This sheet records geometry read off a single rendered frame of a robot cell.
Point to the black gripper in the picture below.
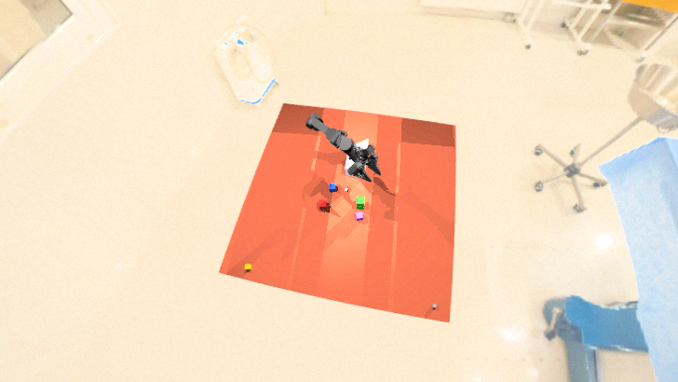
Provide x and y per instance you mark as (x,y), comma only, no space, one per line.
(358,166)

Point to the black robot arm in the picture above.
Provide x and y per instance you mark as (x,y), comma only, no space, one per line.
(338,138)

